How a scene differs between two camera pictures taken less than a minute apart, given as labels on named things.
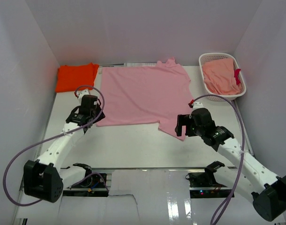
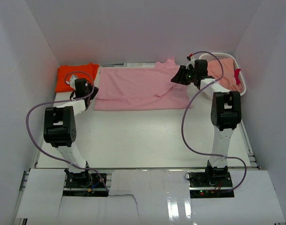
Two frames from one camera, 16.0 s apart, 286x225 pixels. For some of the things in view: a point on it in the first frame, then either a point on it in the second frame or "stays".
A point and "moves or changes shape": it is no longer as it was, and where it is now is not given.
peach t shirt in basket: x=219 y=77 stays
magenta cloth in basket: x=236 y=72 stays
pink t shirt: x=141 y=94 moves or changes shape
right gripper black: x=184 y=120 to x=178 y=78
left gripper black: x=101 y=116 to x=95 y=90
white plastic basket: x=214 y=56 stays
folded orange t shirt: x=70 y=77 stays
